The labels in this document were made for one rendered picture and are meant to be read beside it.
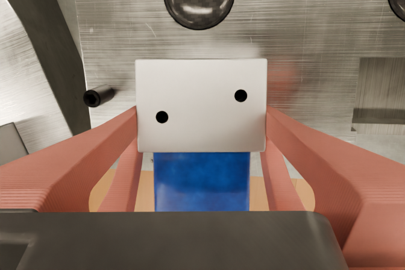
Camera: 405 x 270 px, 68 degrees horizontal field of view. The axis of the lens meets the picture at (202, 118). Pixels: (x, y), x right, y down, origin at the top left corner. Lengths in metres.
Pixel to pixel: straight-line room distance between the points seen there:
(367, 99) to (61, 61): 0.22
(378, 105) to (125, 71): 0.15
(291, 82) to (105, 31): 0.11
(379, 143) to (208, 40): 0.18
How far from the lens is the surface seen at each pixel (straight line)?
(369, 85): 0.21
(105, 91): 0.17
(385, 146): 0.29
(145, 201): 0.32
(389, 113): 0.21
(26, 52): 0.25
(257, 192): 0.29
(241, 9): 0.16
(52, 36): 0.27
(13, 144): 0.27
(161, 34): 0.17
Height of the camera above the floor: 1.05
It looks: 72 degrees down
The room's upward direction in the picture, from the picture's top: 152 degrees counter-clockwise
